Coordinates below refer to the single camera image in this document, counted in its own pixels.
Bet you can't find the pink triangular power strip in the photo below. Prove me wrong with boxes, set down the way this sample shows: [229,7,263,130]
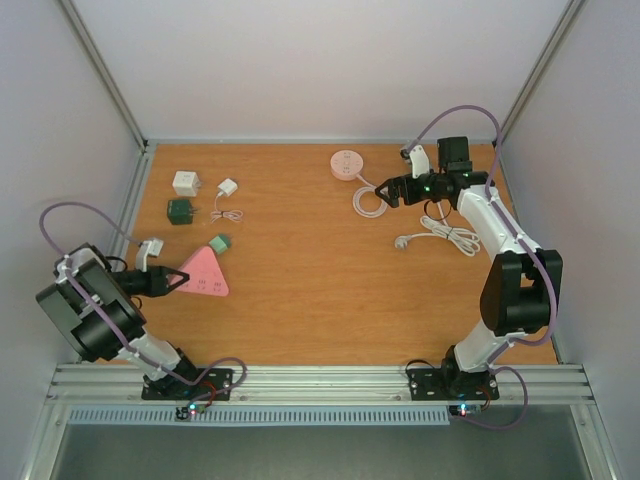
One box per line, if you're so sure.
[177,246,230,297]

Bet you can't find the light green plug adapter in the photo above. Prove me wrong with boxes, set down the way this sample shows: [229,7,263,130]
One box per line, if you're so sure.
[209,234,232,255]

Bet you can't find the green cube socket adapter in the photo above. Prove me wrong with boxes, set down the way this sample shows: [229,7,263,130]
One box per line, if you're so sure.
[166,198,197,226]

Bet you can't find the white cube socket adapter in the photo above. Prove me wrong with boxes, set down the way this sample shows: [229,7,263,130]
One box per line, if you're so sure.
[172,170,202,198]

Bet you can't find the white usb charger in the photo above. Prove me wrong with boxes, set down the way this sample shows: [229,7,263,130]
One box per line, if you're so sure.
[217,178,238,196]

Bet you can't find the round pink power strip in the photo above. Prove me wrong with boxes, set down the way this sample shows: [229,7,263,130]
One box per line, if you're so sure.
[330,150,364,181]

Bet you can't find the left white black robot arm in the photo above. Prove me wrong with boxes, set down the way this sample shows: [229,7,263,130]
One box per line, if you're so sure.
[36,243,202,399]

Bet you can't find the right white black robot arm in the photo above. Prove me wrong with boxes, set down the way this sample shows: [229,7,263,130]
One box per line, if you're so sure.
[375,137,563,400]

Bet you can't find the left controller board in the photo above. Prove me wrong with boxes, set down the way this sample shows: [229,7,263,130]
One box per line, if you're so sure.
[174,404,208,422]

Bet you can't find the controller board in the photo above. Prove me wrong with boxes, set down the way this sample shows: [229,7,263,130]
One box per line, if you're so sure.
[174,404,208,422]
[449,403,487,418]

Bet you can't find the right controller board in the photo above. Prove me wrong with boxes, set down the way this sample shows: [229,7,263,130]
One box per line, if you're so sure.
[449,403,487,418]

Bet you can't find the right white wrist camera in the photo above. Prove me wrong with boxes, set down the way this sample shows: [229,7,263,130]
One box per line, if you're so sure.
[400,144,431,179]

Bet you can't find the pink power strip cable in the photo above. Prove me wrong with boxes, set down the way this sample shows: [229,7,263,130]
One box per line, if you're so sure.
[352,175,391,218]

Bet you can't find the white power cord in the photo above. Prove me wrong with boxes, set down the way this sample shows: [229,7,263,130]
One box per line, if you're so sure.
[393,202,482,257]

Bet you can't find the pink usb cable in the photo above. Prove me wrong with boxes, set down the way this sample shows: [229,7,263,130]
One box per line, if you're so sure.
[208,193,244,224]

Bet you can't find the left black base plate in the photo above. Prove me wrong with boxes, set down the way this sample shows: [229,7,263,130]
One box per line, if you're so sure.
[141,368,233,401]

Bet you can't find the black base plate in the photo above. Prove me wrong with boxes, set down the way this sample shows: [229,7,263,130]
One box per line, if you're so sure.
[141,368,233,401]
[408,367,500,402]

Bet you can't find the aluminium front rail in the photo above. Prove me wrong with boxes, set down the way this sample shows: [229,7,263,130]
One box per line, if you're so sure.
[45,364,595,406]

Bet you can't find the grey slotted cable duct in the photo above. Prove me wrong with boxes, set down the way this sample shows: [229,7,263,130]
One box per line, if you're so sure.
[67,406,450,427]

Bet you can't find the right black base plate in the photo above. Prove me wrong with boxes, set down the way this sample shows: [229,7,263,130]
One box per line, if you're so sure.
[408,367,500,402]

